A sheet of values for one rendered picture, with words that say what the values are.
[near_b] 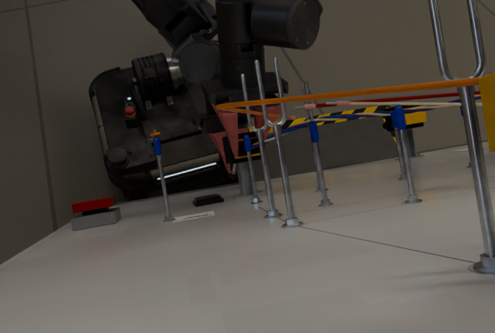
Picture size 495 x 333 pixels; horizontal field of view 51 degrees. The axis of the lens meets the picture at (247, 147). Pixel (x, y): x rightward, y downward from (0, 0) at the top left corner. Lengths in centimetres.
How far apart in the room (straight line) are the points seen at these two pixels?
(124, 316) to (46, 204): 191
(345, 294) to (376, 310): 3
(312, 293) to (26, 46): 273
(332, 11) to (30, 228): 189
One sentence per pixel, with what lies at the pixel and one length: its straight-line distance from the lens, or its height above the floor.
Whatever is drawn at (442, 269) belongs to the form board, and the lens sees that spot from 27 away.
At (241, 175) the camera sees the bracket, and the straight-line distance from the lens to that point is 75.
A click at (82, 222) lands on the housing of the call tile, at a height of 111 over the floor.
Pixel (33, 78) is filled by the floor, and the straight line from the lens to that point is 271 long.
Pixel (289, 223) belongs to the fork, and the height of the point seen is 131.
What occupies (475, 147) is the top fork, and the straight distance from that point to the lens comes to 25.
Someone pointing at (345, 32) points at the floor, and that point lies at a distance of 283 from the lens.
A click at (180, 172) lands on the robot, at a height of 22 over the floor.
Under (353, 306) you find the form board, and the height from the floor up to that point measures 147.
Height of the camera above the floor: 168
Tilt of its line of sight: 49 degrees down
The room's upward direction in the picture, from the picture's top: straight up
